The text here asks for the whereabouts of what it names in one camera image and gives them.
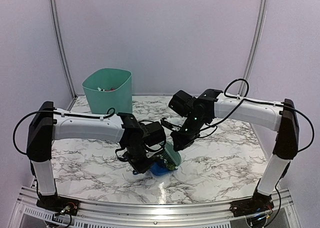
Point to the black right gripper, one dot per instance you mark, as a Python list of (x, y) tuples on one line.
[(182, 143)]

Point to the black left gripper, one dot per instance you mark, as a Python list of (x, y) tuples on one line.
[(142, 167)]

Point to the blue plastic dustpan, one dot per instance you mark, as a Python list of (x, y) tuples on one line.
[(158, 168)]

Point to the green hand brush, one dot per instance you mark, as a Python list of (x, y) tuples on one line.
[(170, 156)]

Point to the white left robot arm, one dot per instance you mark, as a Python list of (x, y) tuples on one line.
[(50, 124)]

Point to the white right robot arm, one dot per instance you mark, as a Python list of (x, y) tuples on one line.
[(212, 103)]

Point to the paper scraps inside bin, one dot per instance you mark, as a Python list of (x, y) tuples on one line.
[(105, 90)]

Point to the green paper scrap near bin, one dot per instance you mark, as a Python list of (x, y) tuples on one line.
[(171, 167)]

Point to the green plastic waste bin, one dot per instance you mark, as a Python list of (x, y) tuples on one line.
[(120, 99)]

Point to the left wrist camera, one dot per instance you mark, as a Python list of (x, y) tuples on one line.
[(154, 133)]

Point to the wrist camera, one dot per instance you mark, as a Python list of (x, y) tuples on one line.
[(154, 133), (182, 103)]

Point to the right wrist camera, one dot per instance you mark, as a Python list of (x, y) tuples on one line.
[(182, 103)]

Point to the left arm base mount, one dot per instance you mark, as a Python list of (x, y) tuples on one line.
[(59, 204)]

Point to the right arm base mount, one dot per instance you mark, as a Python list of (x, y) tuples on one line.
[(250, 206)]

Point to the right aluminium frame post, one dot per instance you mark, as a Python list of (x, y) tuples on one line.
[(261, 17)]

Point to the aluminium frame post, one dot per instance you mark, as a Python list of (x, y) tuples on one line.
[(261, 17), (61, 49)]

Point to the aluminium front rail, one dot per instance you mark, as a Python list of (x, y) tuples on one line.
[(102, 214)]

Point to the left aluminium frame post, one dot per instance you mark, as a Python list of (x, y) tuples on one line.
[(61, 49)]

